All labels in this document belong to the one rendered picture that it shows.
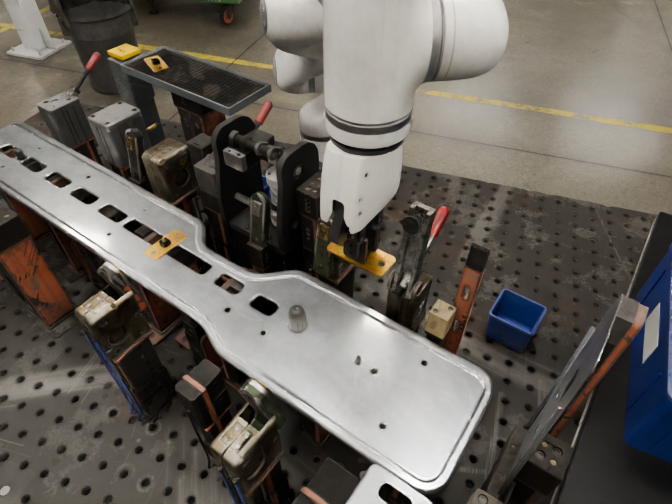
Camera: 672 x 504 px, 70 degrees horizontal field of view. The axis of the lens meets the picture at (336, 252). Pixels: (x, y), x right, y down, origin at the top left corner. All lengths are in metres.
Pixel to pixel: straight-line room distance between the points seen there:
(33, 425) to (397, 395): 0.80
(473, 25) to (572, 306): 1.04
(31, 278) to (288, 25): 0.81
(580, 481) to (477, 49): 0.56
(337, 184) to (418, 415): 0.41
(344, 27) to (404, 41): 0.05
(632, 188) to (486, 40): 2.79
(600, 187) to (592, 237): 1.52
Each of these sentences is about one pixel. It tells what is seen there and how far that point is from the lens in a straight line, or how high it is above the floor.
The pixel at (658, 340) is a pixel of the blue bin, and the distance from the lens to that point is 0.81.
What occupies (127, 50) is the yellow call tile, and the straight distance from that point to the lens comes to 1.45.
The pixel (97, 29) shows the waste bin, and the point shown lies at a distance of 3.74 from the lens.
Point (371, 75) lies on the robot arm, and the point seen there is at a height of 1.51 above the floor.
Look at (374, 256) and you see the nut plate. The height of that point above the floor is 1.25.
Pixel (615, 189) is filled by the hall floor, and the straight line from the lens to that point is 3.13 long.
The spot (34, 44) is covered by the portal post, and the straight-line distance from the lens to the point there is 4.87.
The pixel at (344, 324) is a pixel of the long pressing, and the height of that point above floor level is 1.00.
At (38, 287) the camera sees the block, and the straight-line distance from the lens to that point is 1.31.
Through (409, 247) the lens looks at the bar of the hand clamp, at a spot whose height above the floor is 1.14.
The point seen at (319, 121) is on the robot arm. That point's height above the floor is 1.03.
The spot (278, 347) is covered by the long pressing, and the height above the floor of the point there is 1.00.
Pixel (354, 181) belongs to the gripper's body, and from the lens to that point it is 0.47.
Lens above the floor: 1.69
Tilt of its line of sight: 46 degrees down
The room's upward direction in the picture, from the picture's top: straight up
